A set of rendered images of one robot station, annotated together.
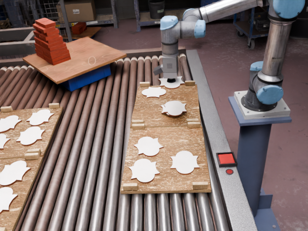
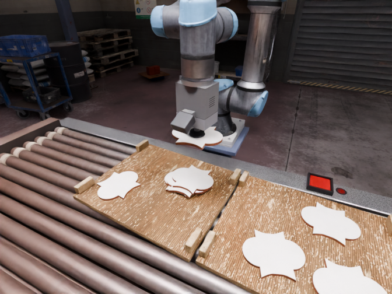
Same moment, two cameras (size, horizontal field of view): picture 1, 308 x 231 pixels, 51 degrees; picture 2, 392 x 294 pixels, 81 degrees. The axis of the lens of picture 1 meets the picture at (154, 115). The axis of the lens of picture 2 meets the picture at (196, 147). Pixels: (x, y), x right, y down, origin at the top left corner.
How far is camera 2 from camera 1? 1.30 m
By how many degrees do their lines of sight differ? 55
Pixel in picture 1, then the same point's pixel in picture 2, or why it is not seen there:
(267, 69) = (258, 76)
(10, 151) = not seen: outside the picture
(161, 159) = (315, 249)
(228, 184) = (368, 202)
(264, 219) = not seen: hidden behind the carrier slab
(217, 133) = (260, 170)
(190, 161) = (329, 214)
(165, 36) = (207, 39)
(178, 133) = (249, 201)
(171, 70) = (212, 109)
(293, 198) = not seen: hidden behind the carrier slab
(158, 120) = (200, 209)
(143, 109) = (150, 216)
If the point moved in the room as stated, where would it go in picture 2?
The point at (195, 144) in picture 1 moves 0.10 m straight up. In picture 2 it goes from (284, 195) to (291, 168)
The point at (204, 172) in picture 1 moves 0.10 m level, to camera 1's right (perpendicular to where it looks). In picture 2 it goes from (352, 211) to (347, 188)
